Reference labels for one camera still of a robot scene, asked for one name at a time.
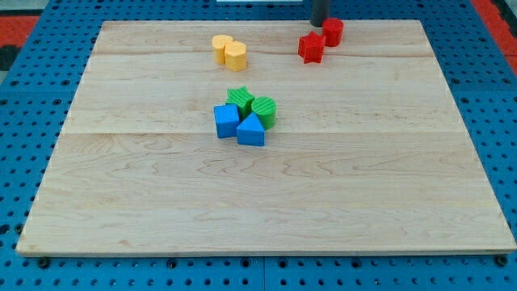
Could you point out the yellow hexagon block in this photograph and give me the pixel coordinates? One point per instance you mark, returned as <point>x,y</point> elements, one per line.
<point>235,56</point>

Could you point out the blue cube block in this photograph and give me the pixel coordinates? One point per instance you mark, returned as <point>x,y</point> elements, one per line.
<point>227,120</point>

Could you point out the light wooden board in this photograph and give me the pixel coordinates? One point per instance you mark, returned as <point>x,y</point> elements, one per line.
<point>368,154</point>

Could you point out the red star block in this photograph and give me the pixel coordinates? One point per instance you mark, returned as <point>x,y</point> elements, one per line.
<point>311,47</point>

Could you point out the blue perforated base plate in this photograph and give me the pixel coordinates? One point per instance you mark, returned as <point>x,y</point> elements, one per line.
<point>37,93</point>

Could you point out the red cylinder block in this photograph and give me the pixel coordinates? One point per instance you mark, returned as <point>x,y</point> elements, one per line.
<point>332,29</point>

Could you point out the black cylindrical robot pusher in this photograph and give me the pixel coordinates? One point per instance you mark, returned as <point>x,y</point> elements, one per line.
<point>320,11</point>

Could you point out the green cylinder block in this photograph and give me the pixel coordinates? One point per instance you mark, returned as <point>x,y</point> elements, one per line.
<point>265,109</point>

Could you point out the yellow cylinder block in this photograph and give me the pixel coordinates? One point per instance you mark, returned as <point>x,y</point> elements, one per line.
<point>218,47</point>

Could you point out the blue triangle block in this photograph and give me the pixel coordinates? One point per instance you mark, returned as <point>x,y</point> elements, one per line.
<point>251,132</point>

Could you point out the green star block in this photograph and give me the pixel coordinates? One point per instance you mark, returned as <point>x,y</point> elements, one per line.
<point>242,98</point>

